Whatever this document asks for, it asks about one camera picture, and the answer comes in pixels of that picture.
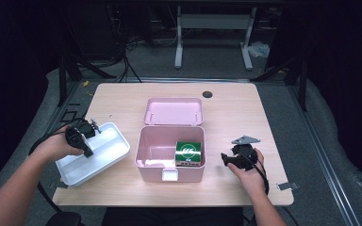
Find bundle of black cables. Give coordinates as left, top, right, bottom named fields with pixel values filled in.
left=114, top=36, right=143, bottom=84

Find grey tape tab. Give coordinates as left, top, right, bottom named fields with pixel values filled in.
left=276, top=181, right=300, bottom=192
left=48, top=181, right=69, bottom=191

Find pink storage box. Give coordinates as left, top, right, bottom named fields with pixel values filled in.
left=134, top=96, right=207, bottom=184

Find green and white carton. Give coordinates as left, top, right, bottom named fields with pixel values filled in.
left=173, top=140, right=203, bottom=168

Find black cable under table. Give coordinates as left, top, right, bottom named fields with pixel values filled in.
left=282, top=205, right=300, bottom=226

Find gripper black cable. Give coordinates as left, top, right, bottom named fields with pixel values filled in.
left=241, top=153, right=271, bottom=196
left=27, top=117, right=90, bottom=215

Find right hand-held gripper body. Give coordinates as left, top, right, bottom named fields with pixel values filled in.
left=231, top=134, right=261, bottom=172

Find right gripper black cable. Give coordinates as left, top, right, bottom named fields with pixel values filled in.
left=241, top=153, right=271, bottom=196

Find white metal desk frame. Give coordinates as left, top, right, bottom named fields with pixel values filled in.
left=173, top=5, right=257, bottom=71

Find black metal stand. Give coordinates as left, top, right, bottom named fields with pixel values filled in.
left=250, top=51, right=309, bottom=111
left=57, top=51, right=118, bottom=107

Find person's left hand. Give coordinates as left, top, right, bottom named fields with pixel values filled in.
left=32, top=124, right=86, bottom=166

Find person's dark clothing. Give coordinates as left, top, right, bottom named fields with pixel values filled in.
left=102, top=206, right=245, bottom=226

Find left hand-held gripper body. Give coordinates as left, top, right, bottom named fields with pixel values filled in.
left=64, top=118, right=104, bottom=148

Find yellow cable connector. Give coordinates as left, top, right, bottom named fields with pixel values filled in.
left=81, top=80, right=94, bottom=97

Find person's right hand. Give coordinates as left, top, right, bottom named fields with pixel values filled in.
left=227, top=149, right=267, bottom=198

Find white divided tray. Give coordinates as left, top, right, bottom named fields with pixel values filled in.
left=55, top=121, right=132, bottom=188

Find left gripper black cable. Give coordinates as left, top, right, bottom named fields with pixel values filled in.
left=27, top=117, right=90, bottom=215

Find clear plastic bag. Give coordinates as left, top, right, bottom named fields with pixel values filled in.
left=248, top=40, right=271, bottom=59

